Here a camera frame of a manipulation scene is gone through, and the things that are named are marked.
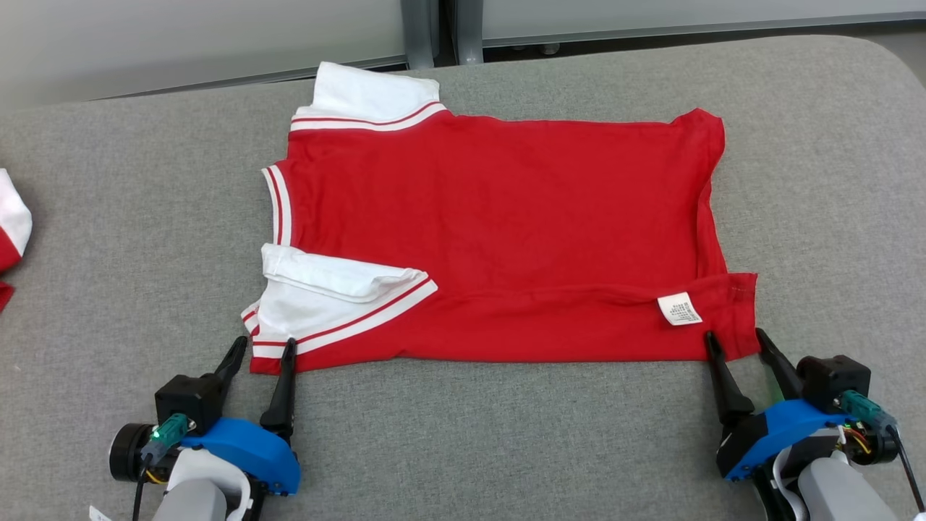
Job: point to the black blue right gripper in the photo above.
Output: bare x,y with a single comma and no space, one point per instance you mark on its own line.
781,430

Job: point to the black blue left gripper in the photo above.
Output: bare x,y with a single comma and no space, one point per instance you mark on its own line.
246,449

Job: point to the red shorts with Bulls print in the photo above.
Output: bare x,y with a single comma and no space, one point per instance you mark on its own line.
9,224

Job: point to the red white striped shirt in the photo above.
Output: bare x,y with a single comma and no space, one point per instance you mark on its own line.
506,217

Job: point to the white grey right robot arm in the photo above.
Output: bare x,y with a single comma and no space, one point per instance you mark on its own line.
839,492

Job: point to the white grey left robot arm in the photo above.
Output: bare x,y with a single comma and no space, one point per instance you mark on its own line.
195,499

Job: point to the green left gripper connector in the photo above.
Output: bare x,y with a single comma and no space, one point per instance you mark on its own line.
166,433

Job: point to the green gripper connector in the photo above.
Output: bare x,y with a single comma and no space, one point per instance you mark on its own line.
864,410
166,433

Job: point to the green right gripper connector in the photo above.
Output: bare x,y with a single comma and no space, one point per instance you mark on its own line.
864,410

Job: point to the grey partition base rail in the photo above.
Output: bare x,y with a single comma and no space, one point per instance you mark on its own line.
687,29
289,74

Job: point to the grey cylindrical post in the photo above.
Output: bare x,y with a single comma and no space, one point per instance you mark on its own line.
418,32
469,29

